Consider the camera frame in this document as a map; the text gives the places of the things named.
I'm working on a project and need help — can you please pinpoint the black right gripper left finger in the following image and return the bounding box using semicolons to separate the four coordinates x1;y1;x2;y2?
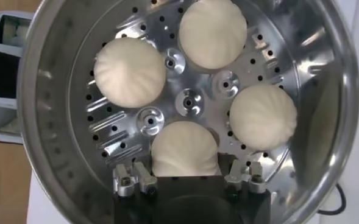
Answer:
112;152;158;197

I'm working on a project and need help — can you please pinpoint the black cooker power cord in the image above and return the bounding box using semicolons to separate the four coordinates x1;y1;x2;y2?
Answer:
316;182;347;216

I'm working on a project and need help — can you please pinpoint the stainless steel perforated steamer basket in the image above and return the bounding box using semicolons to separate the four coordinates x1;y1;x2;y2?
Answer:
16;0;359;224

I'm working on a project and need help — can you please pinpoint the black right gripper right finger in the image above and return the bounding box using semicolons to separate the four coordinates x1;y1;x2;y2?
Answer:
220;153;268;195

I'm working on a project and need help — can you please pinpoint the white steamed baozi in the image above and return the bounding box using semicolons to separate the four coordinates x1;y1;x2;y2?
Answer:
229;84;298;152
151;121;222;177
93;37;167;109
178;0;248;70

